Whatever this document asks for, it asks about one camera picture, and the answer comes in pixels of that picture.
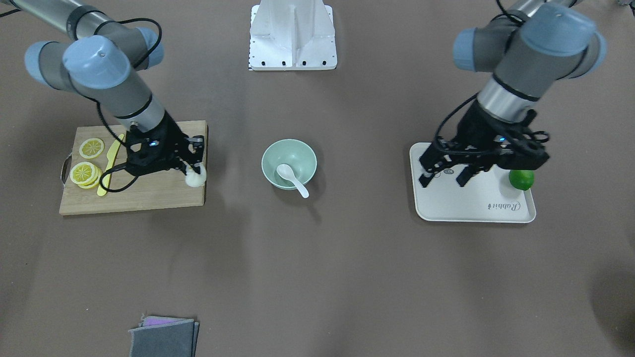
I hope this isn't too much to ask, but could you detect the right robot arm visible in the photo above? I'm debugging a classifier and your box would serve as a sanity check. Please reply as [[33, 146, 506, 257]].
[[6, 0, 205, 177]]

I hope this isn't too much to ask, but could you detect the single lemon slice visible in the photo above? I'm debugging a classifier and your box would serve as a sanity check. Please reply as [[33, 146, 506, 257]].
[[78, 137, 105, 160]]

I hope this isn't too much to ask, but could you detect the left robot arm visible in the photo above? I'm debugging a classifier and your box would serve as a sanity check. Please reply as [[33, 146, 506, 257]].
[[419, 0, 607, 187]]

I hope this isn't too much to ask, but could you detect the white steamed bun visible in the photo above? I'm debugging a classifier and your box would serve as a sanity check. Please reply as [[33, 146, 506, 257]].
[[185, 163, 207, 187]]

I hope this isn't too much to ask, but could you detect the grey folded cloth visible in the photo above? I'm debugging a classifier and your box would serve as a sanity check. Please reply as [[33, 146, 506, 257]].
[[129, 315, 199, 357]]

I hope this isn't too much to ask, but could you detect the white ceramic spoon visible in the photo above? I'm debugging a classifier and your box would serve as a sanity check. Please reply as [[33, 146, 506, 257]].
[[276, 164, 310, 198]]

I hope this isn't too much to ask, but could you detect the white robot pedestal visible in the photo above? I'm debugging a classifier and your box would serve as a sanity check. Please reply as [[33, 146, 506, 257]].
[[248, 0, 338, 71]]

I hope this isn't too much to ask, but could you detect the lemon slice stack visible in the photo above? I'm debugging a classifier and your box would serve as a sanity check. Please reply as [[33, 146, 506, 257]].
[[69, 161, 103, 189]]

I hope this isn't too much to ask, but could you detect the green lime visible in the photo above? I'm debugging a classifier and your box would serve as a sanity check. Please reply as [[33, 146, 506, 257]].
[[508, 170, 535, 191]]

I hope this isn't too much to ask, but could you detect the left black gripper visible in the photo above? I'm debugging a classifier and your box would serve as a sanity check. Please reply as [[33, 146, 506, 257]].
[[419, 99, 550, 188]]

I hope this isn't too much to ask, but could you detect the yellow plastic knife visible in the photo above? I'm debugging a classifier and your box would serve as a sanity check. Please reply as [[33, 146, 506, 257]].
[[97, 139, 121, 196]]

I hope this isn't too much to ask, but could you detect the bamboo cutting board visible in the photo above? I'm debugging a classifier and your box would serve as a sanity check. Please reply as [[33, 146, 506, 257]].
[[59, 120, 208, 216]]

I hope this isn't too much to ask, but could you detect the mint green bowl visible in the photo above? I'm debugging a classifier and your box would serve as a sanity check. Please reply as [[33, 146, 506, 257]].
[[261, 138, 318, 190]]

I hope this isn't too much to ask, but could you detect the cream rabbit tray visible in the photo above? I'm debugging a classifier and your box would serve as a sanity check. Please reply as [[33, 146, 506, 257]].
[[409, 142, 537, 224]]

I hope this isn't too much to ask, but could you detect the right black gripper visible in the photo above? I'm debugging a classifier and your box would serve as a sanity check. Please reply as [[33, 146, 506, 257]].
[[125, 112, 205, 177]]

